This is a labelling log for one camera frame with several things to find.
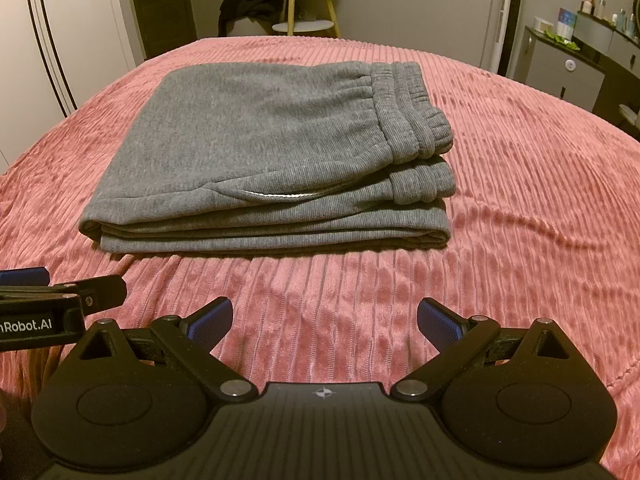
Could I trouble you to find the dark clothing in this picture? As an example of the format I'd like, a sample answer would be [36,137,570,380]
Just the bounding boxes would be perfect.
[217,0,292,37]

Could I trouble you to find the group of toiletry bottles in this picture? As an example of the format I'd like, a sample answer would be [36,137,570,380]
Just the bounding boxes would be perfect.
[579,0,640,43]

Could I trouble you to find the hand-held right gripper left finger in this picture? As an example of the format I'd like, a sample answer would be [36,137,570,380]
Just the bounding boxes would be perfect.
[67,296,253,403]

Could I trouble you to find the blue white box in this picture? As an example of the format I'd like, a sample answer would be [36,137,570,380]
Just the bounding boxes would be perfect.
[553,8,579,44]

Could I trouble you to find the grey pants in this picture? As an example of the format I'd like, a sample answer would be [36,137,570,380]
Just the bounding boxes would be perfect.
[79,60,457,256]

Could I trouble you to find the green item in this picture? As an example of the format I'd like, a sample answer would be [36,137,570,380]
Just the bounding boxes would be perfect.
[544,30,582,52]

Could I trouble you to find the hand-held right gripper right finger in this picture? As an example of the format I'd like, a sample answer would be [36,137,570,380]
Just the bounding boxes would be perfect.
[390,297,582,403]

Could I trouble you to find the pink ribbed blanket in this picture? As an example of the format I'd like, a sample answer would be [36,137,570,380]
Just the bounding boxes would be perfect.
[0,35,640,480]

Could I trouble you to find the dark door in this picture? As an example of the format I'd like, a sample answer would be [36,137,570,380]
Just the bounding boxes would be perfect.
[124,0,197,62]

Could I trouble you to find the standing fan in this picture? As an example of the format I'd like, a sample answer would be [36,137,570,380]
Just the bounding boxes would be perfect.
[491,0,524,79]

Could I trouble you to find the grey dresser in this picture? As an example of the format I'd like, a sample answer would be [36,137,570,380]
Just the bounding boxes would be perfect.
[521,10,640,121]

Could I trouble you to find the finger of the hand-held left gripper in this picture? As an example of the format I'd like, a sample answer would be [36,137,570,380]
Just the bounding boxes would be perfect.
[0,267,51,288]
[0,275,127,308]

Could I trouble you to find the white wardrobe black stripes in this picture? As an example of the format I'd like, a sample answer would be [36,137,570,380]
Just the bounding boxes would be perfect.
[0,0,137,177]

